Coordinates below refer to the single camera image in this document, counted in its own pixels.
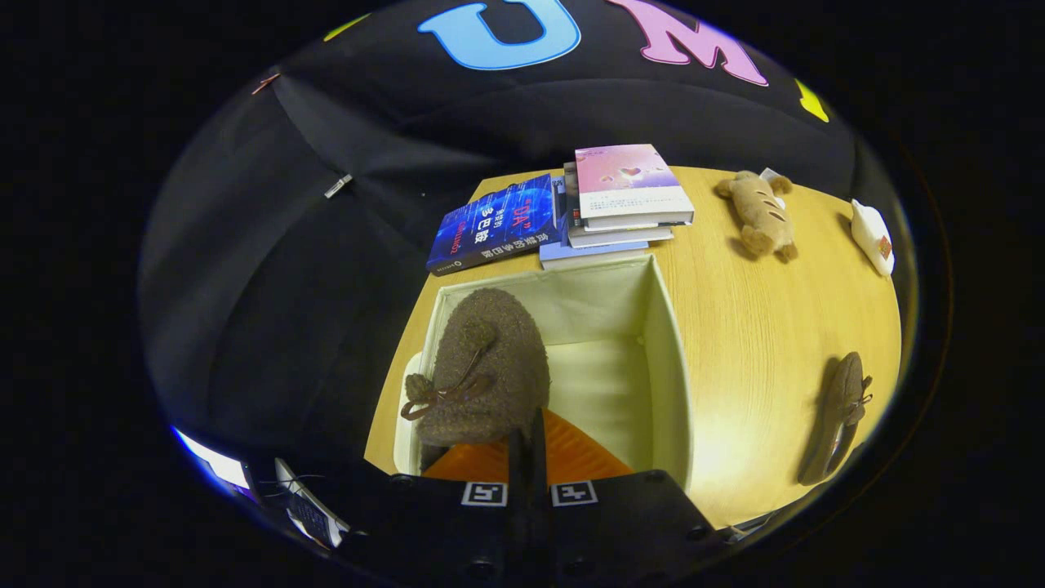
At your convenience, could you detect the tan bread plush toy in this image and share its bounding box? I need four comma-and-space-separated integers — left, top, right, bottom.
715, 170, 798, 262

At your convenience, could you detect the brown fuzzy shoe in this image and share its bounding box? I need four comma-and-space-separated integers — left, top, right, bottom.
798, 351, 874, 488
400, 287, 552, 474

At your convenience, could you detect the lit computer monitor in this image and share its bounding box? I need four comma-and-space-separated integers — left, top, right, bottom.
173, 426, 252, 492

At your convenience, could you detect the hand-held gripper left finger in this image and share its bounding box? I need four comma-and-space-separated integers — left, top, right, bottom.
336, 425, 530, 588

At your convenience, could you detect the pink cover book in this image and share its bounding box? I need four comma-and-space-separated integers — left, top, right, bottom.
574, 145, 696, 231

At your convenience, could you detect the dark blue book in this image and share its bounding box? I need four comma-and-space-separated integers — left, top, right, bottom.
426, 173, 564, 277

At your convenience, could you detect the black keyboard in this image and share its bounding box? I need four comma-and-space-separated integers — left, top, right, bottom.
284, 488, 337, 546

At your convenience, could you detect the pale blue book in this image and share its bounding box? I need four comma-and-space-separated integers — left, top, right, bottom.
538, 178, 651, 271

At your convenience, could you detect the dark cover book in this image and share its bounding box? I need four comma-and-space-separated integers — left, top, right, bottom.
562, 162, 676, 249

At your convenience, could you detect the black backdrop cloth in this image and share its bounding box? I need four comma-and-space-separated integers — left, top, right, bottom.
139, 0, 891, 491

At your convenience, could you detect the white packet with red label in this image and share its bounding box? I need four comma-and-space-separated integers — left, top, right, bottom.
849, 198, 896, 277

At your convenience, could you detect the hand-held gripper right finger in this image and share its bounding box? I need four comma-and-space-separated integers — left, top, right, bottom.
529, 407, 729, 588

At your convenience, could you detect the cream fabric storage box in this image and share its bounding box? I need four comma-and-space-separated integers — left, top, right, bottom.
394, 253, 695, 495

